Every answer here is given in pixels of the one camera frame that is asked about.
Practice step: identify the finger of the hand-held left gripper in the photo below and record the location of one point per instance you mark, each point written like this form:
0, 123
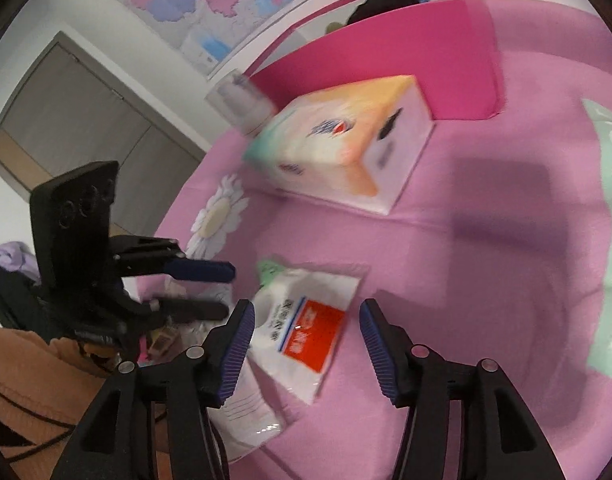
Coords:
196, 310
206, 271

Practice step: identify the small brown packet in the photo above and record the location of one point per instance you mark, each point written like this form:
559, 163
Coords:
163, 341

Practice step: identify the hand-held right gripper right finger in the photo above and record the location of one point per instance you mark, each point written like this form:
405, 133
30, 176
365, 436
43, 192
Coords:
381, 355

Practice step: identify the pink cardboard box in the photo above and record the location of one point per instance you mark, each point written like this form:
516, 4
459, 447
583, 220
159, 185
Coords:
411, 60

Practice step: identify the purple cloth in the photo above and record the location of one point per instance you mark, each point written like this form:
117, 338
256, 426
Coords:
13, 257

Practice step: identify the white spray bottle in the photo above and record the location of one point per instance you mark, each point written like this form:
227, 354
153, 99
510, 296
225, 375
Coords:
241, 102

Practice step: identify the white red-label packet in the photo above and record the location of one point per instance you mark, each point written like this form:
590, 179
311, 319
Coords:
311, 335

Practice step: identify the grey door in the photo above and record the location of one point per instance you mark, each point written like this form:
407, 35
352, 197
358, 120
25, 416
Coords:
76, 110

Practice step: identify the pastel tissue box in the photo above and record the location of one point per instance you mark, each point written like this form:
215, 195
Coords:
336, 145

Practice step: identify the clear cotton swab packet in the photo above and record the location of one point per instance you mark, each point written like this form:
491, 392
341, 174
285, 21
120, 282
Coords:
246, 410

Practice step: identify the person's left forearm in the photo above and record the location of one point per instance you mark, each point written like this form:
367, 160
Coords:
26, 385

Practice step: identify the black fabric scrunchie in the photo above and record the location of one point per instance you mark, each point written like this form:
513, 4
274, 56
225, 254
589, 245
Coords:
386, 0

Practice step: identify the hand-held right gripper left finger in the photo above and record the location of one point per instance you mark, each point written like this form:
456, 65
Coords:
238, 355

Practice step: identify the dark cloth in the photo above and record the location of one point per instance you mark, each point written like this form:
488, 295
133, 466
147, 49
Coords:
11, 305

